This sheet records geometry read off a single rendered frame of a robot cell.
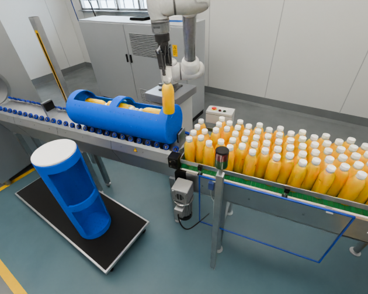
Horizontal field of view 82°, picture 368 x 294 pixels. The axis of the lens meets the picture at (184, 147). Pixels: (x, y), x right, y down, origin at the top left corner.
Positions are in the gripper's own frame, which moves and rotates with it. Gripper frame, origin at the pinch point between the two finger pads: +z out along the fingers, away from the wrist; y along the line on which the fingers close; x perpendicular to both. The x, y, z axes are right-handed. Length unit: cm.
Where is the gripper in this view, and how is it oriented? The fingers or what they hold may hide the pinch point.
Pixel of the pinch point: (166, 74)
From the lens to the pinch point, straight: 123.4
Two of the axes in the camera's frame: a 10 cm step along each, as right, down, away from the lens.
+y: -4.0, 5.7, -7.2
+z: 0.8, 8.0, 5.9
